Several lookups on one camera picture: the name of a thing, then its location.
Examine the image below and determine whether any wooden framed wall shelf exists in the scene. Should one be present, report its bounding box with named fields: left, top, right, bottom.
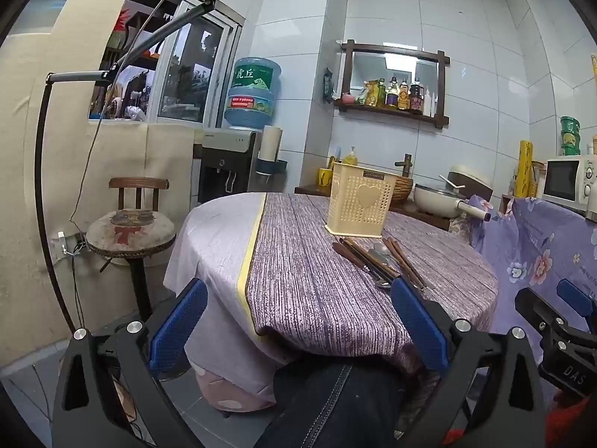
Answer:
left=334, top=38, right=451, bottom=129

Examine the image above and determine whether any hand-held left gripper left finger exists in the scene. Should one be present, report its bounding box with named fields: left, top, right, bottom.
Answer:
left=50, top=279, right=208, bottom=448

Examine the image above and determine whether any woven sink basin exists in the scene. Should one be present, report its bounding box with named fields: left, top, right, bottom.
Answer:
left=389, top=175, right=415, bottom=205

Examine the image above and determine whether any white pan with lid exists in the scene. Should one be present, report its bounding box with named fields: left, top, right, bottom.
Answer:
left=413, top=183, right=492, bottom=222

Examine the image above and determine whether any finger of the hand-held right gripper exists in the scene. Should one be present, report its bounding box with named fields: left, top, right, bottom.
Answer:
left=556, top=279, right=597, bottom=322
left=514, top=287, right=572, bottom=337

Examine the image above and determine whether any paper towel roll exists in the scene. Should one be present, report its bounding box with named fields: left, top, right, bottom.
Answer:
left=258, top=125, right=283, bottom=164

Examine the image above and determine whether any pink dotted stool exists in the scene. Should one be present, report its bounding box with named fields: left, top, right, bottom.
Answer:
left=193, top=361, right=281, bottom=414

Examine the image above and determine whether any wooden chair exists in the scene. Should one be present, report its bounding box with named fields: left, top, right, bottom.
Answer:
left=100, top=176, right=169, bottom=323

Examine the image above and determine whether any black chopstick with yellow end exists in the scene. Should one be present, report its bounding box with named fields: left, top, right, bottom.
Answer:
left=343, top=239, right=401, bottom=283

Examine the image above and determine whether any grey water dispenser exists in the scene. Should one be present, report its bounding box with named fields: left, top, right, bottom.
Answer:
left=193, top=127, right=263, bottom=205

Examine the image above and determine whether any stack of green cups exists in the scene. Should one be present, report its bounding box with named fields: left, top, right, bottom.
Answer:
left=560, top=116, right=581, bottom=156

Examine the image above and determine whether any brown and cream rice cooker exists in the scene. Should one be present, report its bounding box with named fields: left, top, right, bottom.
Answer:
left=438, top=164, right=494, bottom=201

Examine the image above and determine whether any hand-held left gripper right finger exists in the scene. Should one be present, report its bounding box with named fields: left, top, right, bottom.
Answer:
left=391, top=277, right=560, bottom=448

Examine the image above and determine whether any yellow roll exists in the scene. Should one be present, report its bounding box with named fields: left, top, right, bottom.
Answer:
left=517, top=139, right=534, bottom=197

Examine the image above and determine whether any aluminium sliding window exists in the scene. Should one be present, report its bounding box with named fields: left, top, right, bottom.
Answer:
left=88, top=0, right=243, bottom=124

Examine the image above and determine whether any beige patterned cloth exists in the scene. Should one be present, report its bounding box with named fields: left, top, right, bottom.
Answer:
left=448, top=217, right=474, bottom=246

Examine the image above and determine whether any purple floral cloth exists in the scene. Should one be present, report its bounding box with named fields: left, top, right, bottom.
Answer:
left=466, top=195, right=597, bottom=337

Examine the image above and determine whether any black phone holder floor stand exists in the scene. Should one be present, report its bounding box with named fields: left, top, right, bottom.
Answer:
left=34, top=0, right=234, bottom=337

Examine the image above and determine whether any round cat print cushion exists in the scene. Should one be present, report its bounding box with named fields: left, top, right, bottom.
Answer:
left=85, top=209, right=177, bottom=258

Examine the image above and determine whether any dark red sauce bottle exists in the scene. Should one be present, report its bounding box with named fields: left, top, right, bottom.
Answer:
left=409, top=78, right=424, bottom=114

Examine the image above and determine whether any person's jeans leg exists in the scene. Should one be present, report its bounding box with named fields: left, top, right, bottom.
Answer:
left=254, top=357, right=448, bottom=448

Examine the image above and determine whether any pale lavender tablecloth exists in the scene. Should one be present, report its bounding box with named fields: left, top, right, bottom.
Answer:
left=163, top=192, right=299, bottom=395

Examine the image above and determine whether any cream plastic utensil holder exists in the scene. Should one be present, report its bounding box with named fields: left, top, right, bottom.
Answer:
left=325, top=162, right=398, bottom=236

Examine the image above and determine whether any blue water bottle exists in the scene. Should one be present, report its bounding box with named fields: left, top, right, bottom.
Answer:
left=224, top=57, right=283, bottom=130

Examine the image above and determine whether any white microwave oven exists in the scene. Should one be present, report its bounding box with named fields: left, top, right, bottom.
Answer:
left=541, top=154, right=597, bottom=222

